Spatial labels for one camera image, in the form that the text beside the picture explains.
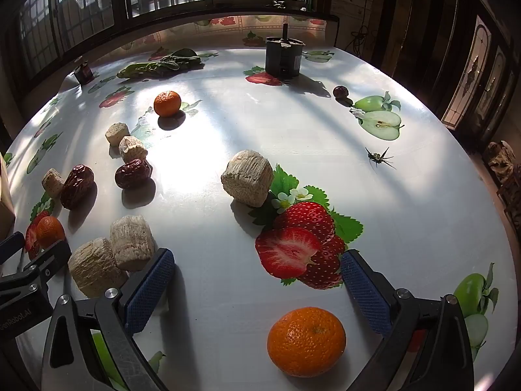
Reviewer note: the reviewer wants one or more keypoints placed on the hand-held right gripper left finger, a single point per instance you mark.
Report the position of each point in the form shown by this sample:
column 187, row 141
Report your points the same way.
column 148, row 289

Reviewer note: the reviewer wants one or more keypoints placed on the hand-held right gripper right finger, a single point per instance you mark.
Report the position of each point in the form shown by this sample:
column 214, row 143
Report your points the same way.
column 364, row 293

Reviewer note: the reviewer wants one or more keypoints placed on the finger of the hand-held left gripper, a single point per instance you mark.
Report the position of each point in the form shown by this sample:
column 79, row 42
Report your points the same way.
column 11, row 245
column 47, row 261

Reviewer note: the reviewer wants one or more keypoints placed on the small orange tangerine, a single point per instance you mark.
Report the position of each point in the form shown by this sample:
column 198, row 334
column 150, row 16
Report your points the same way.
column 49, row 231

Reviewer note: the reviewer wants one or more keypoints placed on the brown cardboard box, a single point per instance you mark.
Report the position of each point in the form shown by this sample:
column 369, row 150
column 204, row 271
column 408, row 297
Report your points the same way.
column 5, row 207

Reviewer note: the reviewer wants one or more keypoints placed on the small red tomato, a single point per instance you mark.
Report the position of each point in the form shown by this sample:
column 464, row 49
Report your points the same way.
column 305, row 342

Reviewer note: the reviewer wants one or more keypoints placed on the large wrinkled red date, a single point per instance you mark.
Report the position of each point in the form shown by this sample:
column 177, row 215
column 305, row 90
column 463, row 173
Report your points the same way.
column 77, row 185

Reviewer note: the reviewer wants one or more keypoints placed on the small beige sugarcane chunk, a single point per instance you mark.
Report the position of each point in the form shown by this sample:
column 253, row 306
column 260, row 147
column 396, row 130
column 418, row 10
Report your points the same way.
column 53, row 182
column 132, row 148
column 117, row 133

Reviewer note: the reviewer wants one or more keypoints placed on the smooth dark red date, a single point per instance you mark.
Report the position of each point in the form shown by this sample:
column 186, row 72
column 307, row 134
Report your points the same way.
column 133, row 173

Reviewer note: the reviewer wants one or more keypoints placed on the small dark insect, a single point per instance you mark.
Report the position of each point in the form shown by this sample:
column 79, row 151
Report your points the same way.
column 377, row 158

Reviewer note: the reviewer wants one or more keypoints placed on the large beige sugarcane chunk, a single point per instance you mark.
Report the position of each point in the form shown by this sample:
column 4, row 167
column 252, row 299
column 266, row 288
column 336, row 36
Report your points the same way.
column 247, row 177

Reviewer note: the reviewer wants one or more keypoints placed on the small dark jar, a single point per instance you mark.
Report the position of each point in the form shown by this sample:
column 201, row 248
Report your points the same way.
column 84, row 73

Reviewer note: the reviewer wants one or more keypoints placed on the medium orange tangerine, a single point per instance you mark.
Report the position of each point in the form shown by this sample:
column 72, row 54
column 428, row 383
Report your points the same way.
column 167, row 103

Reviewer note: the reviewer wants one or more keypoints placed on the carved wooden root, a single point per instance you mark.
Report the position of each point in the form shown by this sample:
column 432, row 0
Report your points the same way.
column 500, row 163

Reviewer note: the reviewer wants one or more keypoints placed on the fruit printed tablecloth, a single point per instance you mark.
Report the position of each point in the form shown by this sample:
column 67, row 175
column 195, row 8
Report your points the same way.
column 228, row 106

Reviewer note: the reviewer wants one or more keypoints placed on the small dark round fruit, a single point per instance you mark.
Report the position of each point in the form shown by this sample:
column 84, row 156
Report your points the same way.
column 340, row 91

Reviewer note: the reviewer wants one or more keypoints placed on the light green leafy vegetable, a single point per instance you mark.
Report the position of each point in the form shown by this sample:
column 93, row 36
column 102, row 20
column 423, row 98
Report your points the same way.
column 138, row 70

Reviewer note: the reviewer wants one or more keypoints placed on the dark green leafy vegetable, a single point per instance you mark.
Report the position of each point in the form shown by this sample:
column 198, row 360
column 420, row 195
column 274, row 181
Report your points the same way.
column 181, row 58

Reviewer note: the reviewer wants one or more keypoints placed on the black cylindrical motor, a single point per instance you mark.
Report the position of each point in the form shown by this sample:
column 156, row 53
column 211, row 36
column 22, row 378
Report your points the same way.
column 283, row 59

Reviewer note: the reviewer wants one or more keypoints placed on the wooden door with glass panels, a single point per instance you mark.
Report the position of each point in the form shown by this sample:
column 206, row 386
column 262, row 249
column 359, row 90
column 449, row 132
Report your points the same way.
column 480, row 73

